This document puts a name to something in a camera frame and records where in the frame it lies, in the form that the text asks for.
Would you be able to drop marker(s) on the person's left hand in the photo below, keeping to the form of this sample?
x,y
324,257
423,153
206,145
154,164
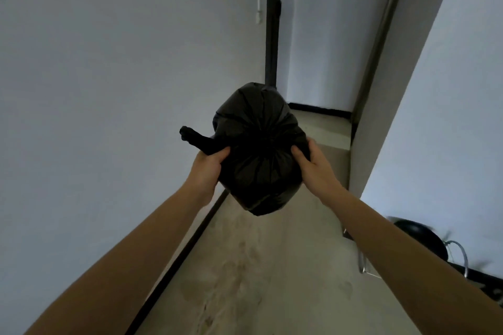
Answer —
x,y
206,173

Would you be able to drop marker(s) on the person's right hand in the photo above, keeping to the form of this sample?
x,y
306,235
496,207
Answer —
x,y
318,173

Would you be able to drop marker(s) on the greyish black garbage bag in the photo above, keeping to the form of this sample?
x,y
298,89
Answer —
x,y
259,158

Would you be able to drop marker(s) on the person's right forearm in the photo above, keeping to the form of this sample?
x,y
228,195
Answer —
x,y
412,268

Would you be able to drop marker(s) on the person's left forearm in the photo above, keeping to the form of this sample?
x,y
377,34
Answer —
x,y
118,268

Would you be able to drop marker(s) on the black baseboard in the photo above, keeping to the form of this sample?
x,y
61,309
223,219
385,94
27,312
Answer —
x,y
177,260
320,109

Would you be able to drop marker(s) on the black wok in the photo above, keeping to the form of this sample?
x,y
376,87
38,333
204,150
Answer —
x,y
420,234

